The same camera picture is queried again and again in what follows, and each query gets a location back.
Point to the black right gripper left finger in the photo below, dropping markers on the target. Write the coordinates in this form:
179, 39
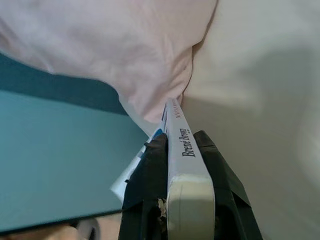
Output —
150, 180

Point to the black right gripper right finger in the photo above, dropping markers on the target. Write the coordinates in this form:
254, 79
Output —
225, 200

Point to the white book blue letters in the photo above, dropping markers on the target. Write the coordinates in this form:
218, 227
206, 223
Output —
185, 165

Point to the bed with beige sheet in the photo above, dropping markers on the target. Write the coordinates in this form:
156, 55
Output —
262, 125

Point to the pink pillow with floral band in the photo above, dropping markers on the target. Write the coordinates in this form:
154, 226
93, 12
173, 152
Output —
100, 37

